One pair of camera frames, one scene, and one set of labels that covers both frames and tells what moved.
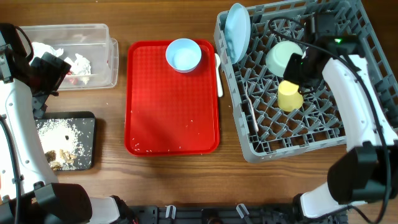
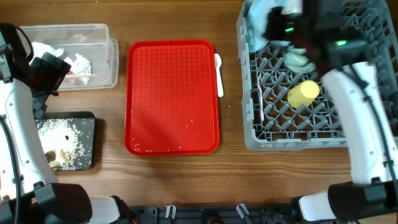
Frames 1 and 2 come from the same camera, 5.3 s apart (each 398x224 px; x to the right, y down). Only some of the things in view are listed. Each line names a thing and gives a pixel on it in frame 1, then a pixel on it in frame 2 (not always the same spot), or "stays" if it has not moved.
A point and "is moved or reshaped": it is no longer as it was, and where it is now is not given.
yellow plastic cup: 289,99 is moved or reshaped
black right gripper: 290,73 → 273,18
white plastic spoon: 219,81 stays
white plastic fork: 253,109 → 261,98
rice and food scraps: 61,142 stays
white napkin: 38,49 stays
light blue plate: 237,29 → 257,22
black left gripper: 56,69 stays
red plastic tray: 167,112 stays
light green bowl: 278,56 is moved or reshaped
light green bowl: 183,55 → 292,6
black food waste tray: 69,139 stays
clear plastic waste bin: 89,49 stays
